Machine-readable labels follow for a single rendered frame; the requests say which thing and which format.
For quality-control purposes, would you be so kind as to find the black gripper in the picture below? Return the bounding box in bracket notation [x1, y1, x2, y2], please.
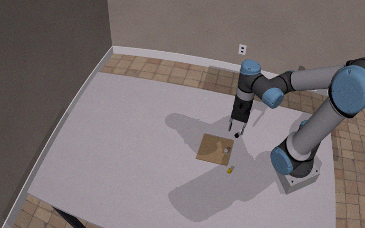
[228, 86, 255, 135]

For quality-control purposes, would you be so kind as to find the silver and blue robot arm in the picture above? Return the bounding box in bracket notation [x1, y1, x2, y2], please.
[238, 57, 365, 178]

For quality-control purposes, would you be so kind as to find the brown square mat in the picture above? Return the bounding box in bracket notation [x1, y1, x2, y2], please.
[196, 134, 233, 166]

